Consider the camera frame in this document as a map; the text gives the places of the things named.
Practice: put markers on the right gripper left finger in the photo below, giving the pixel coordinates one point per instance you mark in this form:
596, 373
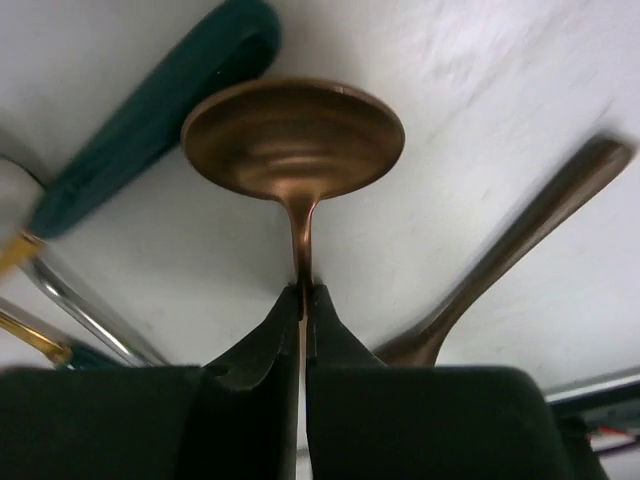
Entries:
243, 422

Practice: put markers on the gold spoon green handle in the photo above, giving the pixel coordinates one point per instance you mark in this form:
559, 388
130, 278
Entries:
234, 43

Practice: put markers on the silver spoon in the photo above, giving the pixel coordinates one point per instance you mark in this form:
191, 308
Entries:
72, 295

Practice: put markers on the brown wooden spoon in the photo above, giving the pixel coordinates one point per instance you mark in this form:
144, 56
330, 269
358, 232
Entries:
587, 172

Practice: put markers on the copper spoon long handle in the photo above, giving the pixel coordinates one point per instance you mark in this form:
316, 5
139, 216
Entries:
296, 142

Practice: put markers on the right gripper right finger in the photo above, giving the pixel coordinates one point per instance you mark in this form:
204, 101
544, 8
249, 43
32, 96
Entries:
366, 420

